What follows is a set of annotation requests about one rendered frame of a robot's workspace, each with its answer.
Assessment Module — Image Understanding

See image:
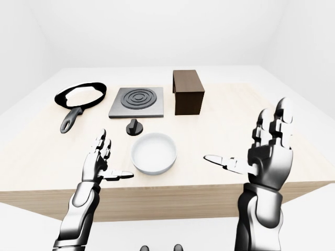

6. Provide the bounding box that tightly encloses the black frying pan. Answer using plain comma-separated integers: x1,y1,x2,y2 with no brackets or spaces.
54,82,108,134

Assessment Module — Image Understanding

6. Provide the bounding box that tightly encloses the white round bowl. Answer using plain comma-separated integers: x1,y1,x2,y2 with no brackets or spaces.
130,132,178,176

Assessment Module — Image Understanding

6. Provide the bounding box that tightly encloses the round black stove knob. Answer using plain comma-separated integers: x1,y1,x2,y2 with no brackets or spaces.
126,118,144,136

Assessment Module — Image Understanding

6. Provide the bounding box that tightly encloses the flat dark stove plate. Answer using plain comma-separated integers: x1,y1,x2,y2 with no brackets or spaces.
108,87,165,119

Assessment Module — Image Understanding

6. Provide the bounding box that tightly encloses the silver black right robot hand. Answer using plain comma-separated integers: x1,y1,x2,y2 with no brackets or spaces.
204,97,294,193

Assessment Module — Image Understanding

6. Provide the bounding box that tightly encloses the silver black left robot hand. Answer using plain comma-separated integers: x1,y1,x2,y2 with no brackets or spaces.
81,128,135,185

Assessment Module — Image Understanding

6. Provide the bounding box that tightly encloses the dark brown wooden box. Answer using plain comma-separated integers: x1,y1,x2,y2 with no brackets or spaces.
172,69,205,116

